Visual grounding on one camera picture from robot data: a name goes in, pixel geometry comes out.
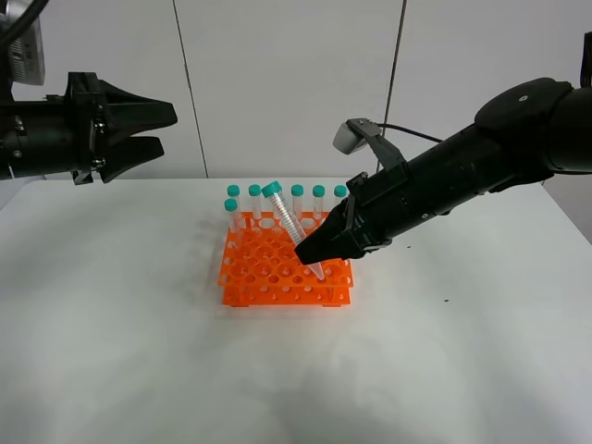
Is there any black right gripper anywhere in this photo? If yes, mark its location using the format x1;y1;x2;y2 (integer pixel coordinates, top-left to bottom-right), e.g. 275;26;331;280
295;161;456;265

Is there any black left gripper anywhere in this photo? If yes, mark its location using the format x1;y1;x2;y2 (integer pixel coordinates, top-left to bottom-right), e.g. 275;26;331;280
64;72;178;185

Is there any teal-capped test tube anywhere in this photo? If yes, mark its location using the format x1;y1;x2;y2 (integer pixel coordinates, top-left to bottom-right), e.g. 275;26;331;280
261;180;327;281

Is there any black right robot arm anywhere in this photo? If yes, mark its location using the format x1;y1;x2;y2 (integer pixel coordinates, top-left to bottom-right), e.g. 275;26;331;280
295;78;591;265

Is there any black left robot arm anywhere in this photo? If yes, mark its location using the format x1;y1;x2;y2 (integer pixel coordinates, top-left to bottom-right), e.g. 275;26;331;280
1;72;178;185

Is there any orange plastic test tube rack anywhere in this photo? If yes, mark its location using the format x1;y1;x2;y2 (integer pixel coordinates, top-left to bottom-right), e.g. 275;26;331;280
217;211;353;307

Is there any front-left teal-capped racked tube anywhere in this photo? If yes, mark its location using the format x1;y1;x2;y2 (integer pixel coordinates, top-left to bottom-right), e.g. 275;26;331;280
224;198;244;244

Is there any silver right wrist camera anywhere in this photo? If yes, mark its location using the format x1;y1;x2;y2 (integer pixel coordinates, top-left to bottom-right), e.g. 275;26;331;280
333;117;381;155

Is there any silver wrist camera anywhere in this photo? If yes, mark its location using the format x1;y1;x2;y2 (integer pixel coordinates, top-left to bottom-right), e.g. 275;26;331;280
1;0;45;86
333;117;381;155

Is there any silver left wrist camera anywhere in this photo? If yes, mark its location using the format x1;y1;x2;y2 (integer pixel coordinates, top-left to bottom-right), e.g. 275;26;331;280
1;0;45;86

